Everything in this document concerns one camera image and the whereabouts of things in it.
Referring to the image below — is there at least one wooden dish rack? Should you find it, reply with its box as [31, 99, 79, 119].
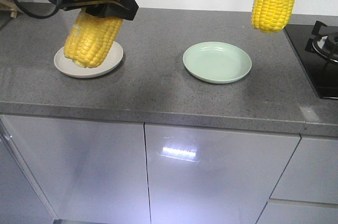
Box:
[1, 0, 21, 18]

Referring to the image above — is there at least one glossy white cabinet door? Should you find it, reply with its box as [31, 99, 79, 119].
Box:
[145, 125, 300, 223]
[1, 115, 151, 223]

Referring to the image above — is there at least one black glass gas stove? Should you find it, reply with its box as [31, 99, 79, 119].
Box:
[285, 24, 337, 100]

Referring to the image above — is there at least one black stove burner grate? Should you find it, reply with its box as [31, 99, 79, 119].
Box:
[305, 21, 337, 64]

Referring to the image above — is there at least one glossy white drawer front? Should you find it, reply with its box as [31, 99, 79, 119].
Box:
[271, 136, 337, 204]

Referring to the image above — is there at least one glossy white drawer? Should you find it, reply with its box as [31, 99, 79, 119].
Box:
[271, 136, 337, 204]
[257, 199, 337, 223]

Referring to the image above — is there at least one glossy white lower drawer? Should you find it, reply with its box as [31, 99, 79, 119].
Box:
[257, 199, 337, 223]

